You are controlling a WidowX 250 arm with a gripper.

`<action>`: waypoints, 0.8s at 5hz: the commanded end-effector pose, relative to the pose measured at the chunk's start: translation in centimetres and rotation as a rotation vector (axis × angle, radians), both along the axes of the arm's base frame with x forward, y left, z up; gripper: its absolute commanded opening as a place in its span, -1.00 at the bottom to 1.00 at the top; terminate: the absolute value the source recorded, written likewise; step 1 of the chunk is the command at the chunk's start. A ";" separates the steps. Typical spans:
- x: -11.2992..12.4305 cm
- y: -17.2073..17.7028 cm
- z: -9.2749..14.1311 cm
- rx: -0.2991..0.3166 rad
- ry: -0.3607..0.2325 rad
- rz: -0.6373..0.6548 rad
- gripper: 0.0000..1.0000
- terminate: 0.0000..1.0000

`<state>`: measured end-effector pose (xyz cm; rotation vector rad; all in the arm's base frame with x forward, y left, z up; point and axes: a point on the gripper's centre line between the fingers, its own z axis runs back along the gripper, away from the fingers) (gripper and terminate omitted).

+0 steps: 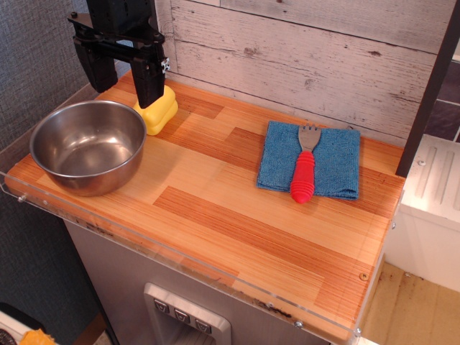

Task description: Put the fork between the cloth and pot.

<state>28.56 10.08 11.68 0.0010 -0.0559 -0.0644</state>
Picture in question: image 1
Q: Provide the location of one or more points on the grey toy fridge cabinet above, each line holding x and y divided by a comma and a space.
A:
125, 269

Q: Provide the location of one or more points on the stainless steel pot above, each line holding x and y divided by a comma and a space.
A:
90, 148

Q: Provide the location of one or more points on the silver dispenser button panel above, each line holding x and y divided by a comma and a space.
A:
176, 320

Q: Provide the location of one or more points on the dark vertical post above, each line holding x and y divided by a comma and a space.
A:
438, 73

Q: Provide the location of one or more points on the yellow object at corner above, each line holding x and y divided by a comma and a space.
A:
36, 337

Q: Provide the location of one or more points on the clear acrylic table guard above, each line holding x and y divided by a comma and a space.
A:
310, 265

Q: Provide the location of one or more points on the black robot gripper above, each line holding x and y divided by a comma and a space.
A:
126, 31

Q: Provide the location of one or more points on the yellow plastic toy block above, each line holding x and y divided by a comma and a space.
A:
158, 114

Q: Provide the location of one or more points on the red handled metal fork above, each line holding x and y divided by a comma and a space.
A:
303, 183

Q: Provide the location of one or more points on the blue folded cloth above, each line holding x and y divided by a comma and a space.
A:
337, 161

